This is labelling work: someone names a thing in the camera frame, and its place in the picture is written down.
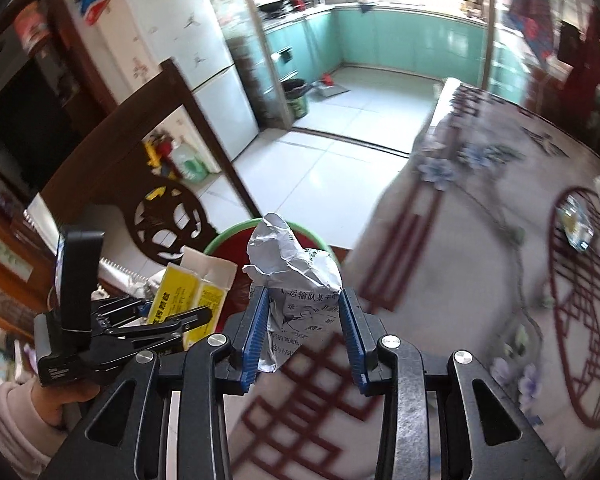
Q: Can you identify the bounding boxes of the crumpled shiny wrapper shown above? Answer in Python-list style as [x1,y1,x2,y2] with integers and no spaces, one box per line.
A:
[555,195,595,253]

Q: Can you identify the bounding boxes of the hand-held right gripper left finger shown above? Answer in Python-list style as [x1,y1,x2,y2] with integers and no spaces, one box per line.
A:
[42,287,271,480]

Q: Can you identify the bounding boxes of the turquoise kitchen cabinets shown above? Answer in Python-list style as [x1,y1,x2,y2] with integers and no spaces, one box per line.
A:
[262,2,523,106]

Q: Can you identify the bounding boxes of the red blue white bag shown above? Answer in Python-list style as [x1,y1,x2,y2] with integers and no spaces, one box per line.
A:
[70,0,126,26]

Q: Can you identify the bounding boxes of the green white bottle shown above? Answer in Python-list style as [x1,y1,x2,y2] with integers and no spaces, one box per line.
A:
[172,142,211,183]

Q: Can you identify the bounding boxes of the red hanging cloth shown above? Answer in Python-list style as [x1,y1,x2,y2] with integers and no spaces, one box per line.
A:
[565,5,600,106]

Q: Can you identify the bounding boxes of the dark wooden cabinet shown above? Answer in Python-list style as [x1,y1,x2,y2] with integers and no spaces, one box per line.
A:
[0,0,123,321]

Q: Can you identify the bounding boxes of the black handbag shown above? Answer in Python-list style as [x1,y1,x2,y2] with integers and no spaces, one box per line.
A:
[557,20,581,63]

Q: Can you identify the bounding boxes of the red bucket with green rim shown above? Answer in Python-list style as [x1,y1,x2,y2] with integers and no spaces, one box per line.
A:
[202,217,342,333]

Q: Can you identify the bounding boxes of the person's left forearm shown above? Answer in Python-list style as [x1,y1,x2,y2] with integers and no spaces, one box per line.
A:
[0,382,68,477]

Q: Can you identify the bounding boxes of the red canister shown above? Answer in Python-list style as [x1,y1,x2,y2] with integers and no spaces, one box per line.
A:
[12,2,51,53]

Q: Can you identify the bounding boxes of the black television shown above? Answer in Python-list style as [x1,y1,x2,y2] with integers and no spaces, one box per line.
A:
[0,55,81,201]

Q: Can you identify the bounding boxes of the white printed paper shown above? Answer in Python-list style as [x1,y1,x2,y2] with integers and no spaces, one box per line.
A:
[241,212,343,373]

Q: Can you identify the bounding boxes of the glass sliding door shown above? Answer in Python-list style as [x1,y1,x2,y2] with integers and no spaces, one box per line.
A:
[220,0,293,131]

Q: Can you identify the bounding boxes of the yellow printed carton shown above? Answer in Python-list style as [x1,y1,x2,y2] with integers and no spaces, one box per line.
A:
[147,246,237,351]

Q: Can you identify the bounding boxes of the yellow toy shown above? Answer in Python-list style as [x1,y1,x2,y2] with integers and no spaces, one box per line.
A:
[142,135,173,173]

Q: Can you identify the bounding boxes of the plaid hanging cloth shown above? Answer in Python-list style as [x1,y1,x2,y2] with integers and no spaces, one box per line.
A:
[510,0,566,68]

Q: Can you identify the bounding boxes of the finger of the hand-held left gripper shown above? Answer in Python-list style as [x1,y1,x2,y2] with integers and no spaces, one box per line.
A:
[92,296,156,330]
[104,306,216,357]

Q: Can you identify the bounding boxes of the dark trash bin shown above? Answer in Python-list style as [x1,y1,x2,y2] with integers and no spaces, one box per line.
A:
[281,78,310,120]

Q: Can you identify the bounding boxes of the carved wooden chair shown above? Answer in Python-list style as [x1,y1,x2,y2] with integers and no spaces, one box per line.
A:
[22,57,263,281]

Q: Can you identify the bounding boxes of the printed floral tablecloth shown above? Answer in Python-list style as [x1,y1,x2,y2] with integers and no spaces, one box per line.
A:
[227,77,600,480]

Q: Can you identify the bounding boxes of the metal door frame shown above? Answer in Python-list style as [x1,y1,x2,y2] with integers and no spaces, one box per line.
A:
[482,0,502,93]

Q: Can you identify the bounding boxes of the white refrigerator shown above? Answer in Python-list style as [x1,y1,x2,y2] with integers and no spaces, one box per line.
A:
[97,0,261,161]

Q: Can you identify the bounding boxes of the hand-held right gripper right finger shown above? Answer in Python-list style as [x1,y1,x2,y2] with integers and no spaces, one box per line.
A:
[339,287,563,480]

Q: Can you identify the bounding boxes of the grey dustpan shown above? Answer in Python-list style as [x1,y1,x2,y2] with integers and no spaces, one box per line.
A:
[312,82,350,102]

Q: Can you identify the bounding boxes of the person's left hand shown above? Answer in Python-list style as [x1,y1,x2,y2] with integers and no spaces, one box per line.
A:
[27,381,103,431]

